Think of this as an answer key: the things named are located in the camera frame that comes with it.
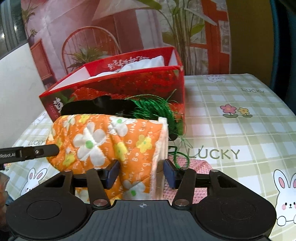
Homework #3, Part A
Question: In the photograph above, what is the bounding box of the pink waffle cloth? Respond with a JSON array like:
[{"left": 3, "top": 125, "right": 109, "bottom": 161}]
[{"left": 163, "top": 159, "right": 210, "bottom": 209}]

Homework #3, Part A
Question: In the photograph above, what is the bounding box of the orange floral towel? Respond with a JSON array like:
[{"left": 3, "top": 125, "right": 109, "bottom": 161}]
[{"left": 46, "top": 114, "right": 169, "bottom": 202}]

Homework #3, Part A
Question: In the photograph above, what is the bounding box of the black eye mask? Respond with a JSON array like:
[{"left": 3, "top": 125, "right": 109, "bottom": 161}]
[{"left": 61, "top": 95, "right": 137, "bottom": 118}]

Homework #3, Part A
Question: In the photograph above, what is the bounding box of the green tassel thread bundle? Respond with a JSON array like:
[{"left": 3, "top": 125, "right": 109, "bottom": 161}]
[{"left": 125, "top": 90, "right": 192, "bottom": 169}]

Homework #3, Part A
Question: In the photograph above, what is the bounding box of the white mesh cloth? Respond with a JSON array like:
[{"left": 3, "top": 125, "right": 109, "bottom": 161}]
[{"left": 88, "top": 56, "right": 165, "bottom": 79}]

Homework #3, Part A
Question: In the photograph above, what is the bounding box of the printed room backdrop cloth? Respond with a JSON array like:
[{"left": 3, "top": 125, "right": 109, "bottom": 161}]
[{"left": 21, "top": 1, "right": 231, "bottom": 80}]

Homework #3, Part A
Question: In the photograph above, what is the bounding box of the person's left hand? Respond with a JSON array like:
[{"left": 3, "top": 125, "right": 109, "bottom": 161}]
[{"left": 0, "top": 173, "right": 10, "bottom": 228}]

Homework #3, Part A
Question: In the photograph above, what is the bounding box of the white marble panel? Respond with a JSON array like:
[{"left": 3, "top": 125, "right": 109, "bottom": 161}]
[{"left": 1, "top": 44, "right": 45, "bottom": 148}]

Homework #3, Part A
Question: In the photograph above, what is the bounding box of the green plaid rabbit tablecloth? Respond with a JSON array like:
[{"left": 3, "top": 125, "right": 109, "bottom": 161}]
[{"left": 6, "top": 74, "right": 295, "bottom": 240}]

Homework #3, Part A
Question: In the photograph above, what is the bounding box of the red strawberry cardboard box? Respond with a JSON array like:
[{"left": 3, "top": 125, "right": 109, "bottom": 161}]
[{"left": 40, "top": 47, "right": 185, "bottom": 124}]

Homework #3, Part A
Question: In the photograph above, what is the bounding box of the dark window frame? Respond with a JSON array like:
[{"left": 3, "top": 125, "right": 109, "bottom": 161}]
[{"left": 0, "top": 0, "right": 27, "bottom": 59}]

